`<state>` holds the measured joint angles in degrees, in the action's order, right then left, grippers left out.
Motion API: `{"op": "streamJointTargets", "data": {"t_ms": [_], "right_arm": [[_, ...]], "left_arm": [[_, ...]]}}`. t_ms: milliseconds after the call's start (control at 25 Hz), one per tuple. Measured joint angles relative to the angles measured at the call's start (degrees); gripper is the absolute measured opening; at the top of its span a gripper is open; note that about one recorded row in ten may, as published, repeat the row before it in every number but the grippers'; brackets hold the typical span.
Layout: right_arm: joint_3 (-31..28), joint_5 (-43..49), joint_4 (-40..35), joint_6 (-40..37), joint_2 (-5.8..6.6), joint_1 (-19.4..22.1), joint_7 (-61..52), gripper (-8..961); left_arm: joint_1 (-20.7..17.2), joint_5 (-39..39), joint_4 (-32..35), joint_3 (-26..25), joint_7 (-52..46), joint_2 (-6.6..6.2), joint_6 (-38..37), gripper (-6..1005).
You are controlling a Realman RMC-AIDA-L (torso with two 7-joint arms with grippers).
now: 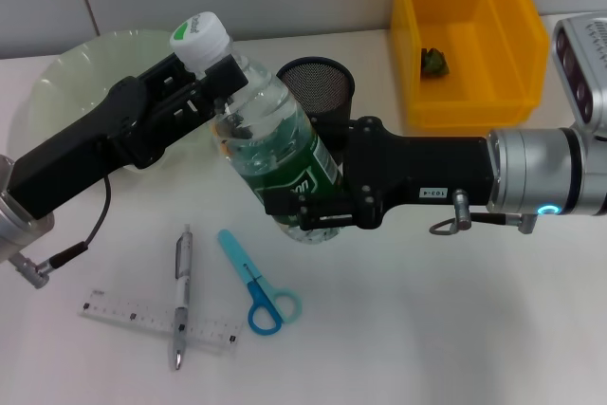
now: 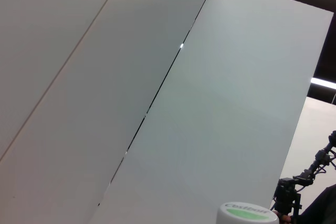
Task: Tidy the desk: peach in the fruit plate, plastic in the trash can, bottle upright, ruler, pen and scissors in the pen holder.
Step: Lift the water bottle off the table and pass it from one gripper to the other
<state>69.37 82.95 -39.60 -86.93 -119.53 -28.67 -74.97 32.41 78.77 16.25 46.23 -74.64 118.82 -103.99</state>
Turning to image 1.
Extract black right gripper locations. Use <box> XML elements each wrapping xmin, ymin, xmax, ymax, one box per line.
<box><xmin>263</xmin><ymin>115</ymin><xmax>492</xmax><ymax>231</ymax></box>

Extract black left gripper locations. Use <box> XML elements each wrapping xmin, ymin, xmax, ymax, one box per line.
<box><xmin>9</xmin><ymin>53</ymin><xmax>250</xmax><ymax>217</ymax></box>

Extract clear green-label water bottle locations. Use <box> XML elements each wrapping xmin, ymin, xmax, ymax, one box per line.
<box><xmin>169</xmin><ymin>9</ymin><xmax>345</xmax><ymax>246</ymax></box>

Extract green plastic wrapper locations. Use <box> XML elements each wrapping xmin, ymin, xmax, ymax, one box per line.
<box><xmin>420</xmin><ymin>46</ymin><xmax>450</xmax><ymax>78</ymax></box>

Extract blue scissors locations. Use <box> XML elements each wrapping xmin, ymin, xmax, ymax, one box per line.
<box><xmin>217</xmin><ymin>229</ymin><xmax>303</xmax><ymax>336</ymax></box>

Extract pale green wavy glass plate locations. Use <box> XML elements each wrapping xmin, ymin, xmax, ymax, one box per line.
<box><xmin>32</xmin><ymin>29</ymin><xmax>224</xmax><ymax>174</ymax></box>

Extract black mesh pen holder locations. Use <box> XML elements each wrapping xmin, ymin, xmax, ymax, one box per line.
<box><xmin>275</xmin><ymin>57</ymin><xmax>357</xmax><ymax>164</ymax></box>

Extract silver ballpoint pen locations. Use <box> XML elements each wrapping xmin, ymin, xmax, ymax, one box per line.
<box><xmin>168</xmin><ymin>223</ymin><xmax>194</xmax><ymax>372</ymax></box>

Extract transparent plastic ruler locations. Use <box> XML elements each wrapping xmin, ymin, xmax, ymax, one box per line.
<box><xmin>78</xmin><ymin>288</ymin><xmax>246</xmax><ymax>359</ymax></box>

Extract yellow plastic bin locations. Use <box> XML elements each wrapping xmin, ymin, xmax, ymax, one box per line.
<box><xmin>391</xmin><ymin>0</ymin><xmax>551</xmax><ymax>129</ymax></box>

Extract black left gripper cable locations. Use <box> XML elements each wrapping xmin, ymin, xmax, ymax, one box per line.
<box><xmin>9</xmin><ymin>175</ymin><xmax>113</xmax><ymax>290</ymax></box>

